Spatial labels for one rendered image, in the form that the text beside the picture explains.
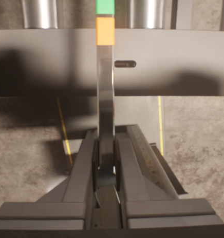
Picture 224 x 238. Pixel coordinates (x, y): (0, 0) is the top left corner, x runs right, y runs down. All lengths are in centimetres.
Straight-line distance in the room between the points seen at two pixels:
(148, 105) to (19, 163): 127
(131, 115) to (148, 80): 90
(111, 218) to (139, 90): 42
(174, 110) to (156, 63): 132
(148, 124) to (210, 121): 72
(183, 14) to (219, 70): 44
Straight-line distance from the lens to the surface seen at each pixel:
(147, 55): 25
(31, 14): 56
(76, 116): 115
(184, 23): 70
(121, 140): 15
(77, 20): 147
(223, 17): 67
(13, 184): 198
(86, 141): 15
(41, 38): 26
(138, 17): 53
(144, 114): 115
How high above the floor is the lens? 141
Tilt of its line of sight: 74 degrees down
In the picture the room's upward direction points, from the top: 174 degrees clockwise
